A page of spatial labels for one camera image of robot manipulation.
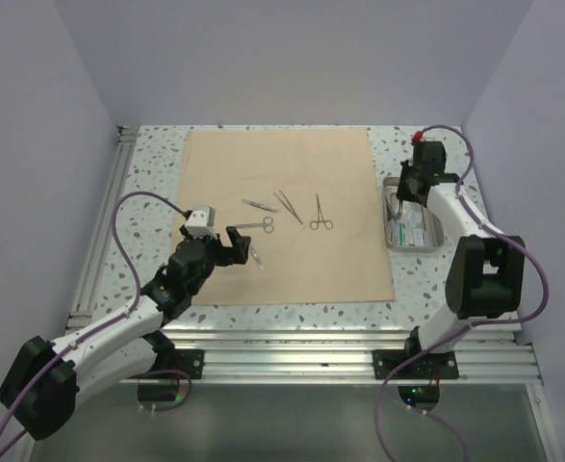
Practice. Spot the beige cloth mat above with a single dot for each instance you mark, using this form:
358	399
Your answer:
349	263

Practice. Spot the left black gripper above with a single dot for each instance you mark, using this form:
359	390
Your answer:
229	255

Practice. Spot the short tweezers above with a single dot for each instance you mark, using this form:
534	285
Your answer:
259	206

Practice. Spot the hemostat forceps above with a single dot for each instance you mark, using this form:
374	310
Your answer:
320	221

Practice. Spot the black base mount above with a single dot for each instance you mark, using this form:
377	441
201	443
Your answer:
431	366
189	361

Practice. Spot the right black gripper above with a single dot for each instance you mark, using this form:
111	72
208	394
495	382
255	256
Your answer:
401	192

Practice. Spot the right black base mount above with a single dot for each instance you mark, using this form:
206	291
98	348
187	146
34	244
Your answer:
431	366

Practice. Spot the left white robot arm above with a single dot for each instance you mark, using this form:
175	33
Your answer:
48	379

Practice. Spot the green white suture packet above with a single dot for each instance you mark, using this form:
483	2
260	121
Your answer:
400	235

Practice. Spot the small clear foil packet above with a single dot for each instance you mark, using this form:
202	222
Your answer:
413	215

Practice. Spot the curved tweezers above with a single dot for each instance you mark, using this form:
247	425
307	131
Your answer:
397	208

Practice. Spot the aluminium rail frame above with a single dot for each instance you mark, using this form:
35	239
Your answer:
295	343

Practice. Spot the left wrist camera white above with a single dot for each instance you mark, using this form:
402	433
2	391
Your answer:
200	222

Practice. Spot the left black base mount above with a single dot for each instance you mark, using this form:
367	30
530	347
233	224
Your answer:
189	361

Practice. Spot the long tweezers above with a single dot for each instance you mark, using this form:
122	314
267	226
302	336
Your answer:
286	203

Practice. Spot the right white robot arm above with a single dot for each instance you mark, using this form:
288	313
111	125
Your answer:
486	272

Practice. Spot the surgical scissors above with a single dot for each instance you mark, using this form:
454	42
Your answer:
266	224

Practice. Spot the stainless steel tray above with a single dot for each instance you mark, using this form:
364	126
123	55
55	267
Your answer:
408	226

